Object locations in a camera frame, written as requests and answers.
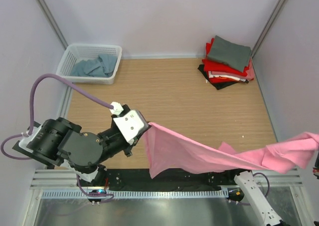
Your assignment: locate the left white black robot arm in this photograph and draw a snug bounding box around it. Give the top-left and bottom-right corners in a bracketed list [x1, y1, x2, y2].
[13, 104, 150, 186]

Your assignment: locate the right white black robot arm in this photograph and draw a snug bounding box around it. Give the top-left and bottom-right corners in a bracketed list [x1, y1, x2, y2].
[224, 167, 319, 226]

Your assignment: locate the blue-grey t shirt in basket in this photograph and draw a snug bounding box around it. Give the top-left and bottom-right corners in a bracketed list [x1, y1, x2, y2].
[70, 54, 117, 78]

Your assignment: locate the white plastic basket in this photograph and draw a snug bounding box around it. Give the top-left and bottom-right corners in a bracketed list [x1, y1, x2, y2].
[56, 43, 122, 85]

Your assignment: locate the white folded t shirt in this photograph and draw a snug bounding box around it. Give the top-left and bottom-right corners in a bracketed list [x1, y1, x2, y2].
[204, 73, 249, 83]

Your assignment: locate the red folded t shirt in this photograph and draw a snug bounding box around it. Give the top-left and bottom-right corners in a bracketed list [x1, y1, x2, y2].
[202, 37, 248, 76]

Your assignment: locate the grey folded t shirt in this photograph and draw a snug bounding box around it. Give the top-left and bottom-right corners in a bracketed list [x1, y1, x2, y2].
[207, 35, 252, 72]

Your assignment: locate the light pink folded t shirt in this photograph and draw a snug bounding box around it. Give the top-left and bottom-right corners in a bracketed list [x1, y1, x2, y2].
[208, 60, 255, 80]

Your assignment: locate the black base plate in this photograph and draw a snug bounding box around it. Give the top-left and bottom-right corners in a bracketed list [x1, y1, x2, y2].
[77, 169, 245, 192]

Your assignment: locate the white slotted cable duct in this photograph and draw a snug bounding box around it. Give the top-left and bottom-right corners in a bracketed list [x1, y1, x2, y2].
[41, 188, 229, 199]

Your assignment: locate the aluminium front rail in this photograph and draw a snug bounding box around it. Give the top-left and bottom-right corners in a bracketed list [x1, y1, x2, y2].
[30, 169, 303, 189]

